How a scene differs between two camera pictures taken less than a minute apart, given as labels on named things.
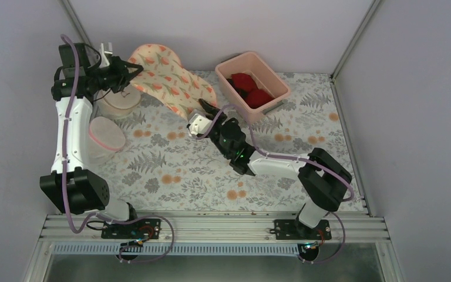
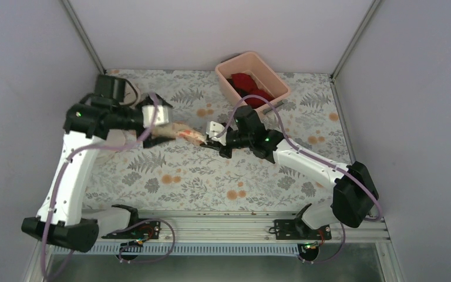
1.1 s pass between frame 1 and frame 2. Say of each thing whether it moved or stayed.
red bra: stayed
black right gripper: moved
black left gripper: moved
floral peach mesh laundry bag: moved
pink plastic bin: stayed
